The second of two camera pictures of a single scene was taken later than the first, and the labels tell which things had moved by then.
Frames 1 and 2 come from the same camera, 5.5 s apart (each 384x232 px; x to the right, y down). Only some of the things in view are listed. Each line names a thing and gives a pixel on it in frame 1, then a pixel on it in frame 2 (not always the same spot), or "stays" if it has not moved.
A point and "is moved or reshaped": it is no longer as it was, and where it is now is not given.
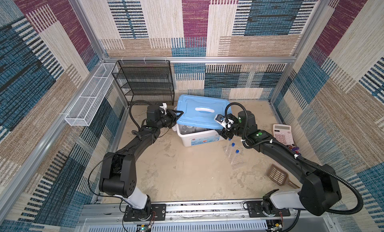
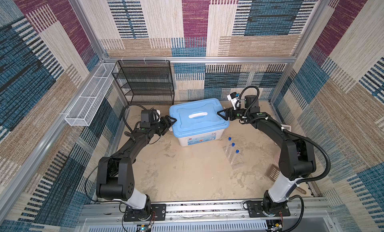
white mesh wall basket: x=84 y=110 stays
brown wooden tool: x=280 y=176 stays
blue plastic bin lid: x=200 y=112 is moved or reshaped
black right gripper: x=226 y=134 -> x=227 y=111
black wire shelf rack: x=145 y=82 stays
